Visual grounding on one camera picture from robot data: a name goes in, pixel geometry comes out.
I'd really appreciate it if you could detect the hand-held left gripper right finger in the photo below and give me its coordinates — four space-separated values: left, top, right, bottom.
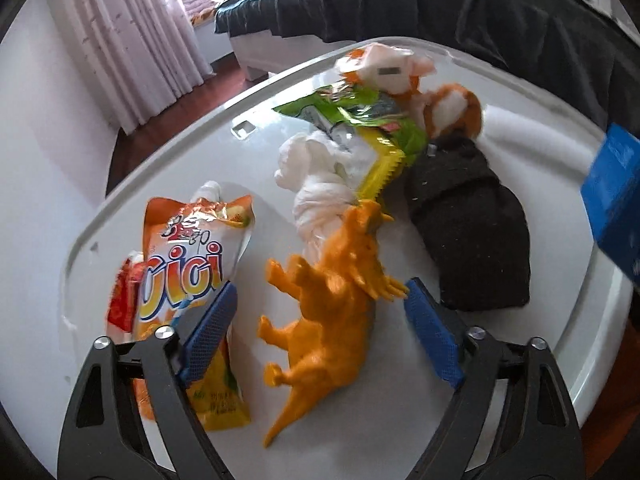
404 277 586 480

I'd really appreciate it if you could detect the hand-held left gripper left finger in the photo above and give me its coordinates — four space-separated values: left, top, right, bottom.
57 280 238 480

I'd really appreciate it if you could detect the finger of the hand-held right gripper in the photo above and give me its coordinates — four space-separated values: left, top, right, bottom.
580 122 640 283

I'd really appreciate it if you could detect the orange drink pouch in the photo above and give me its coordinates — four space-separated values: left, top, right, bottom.
132 182 256 433

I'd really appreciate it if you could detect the orange plastic dinosaur toy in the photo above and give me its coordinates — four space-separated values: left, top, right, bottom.
257 199 410 448

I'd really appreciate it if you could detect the white tissue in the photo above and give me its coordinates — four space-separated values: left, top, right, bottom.
274 130 386 261

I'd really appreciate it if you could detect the red snack wrapper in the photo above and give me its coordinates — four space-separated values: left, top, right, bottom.
107 255 146 333

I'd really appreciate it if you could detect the black knitted cloth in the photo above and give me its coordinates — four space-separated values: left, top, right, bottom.
404 135 532 312

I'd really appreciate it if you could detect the yellow snack wrapper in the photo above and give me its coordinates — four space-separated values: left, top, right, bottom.
357 130 406 206

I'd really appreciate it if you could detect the orange and white plush toy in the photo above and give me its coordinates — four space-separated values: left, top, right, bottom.
420 86 485 141

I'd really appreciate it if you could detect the green snack packet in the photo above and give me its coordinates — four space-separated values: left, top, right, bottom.
272 85 428 168

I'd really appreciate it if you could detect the white pleated curtain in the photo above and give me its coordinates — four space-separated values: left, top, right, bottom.
47 0 216 135

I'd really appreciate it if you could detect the folded pink blanket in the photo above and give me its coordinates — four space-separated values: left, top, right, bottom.
180 0 218 26

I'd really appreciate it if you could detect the white bed frame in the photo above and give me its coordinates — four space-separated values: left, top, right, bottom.
227 30 351 83

